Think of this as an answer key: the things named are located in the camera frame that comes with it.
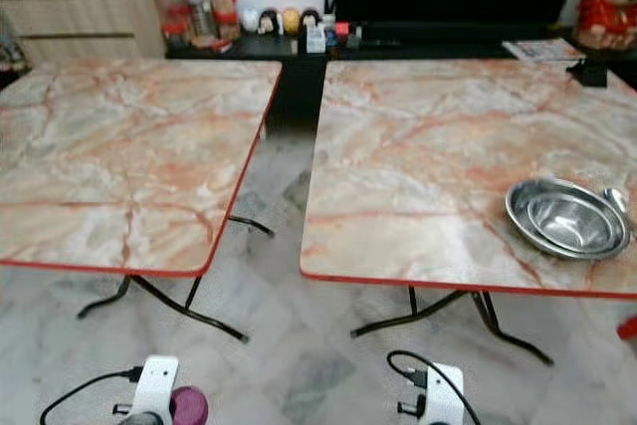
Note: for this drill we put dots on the purple cup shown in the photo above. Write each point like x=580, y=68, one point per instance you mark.
x=189, y=405

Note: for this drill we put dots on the marble-pattern folding table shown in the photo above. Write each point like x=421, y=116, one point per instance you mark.
x=119, y=146
x=418, y=166

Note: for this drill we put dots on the light wooden cabinet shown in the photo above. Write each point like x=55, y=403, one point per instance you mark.
x=80, y=22

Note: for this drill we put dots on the small red-lid jar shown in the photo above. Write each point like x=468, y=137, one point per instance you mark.
x=225, y=27
x=175, y=34

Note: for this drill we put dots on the large clear red-lid jar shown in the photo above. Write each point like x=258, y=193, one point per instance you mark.
x=196, y=14

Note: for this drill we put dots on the white round figurine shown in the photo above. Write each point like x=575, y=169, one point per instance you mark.
x=250, y=22

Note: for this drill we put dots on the black round figurine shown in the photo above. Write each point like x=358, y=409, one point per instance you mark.
x=268, y=23
x=310, y=19

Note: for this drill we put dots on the yellow round figurine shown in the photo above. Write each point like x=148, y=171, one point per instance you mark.
x=290, y=22

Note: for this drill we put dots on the small white box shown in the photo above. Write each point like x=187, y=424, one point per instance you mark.
x=316, y=40

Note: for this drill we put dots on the large steel bowl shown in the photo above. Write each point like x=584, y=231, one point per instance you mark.
x=516, y=211

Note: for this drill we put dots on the white orange printed leaflet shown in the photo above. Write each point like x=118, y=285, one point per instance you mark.
x=542, y=49

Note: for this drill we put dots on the small steel bowl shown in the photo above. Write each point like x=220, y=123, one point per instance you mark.
x=569, y=224

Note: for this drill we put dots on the black table clamp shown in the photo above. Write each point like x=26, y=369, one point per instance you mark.
x=589, y=74

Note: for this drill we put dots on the steel spoon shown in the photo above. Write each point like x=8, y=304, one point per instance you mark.
x=615, y=198

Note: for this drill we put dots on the red plastic stool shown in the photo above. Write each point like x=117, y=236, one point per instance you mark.
x=629, y=327

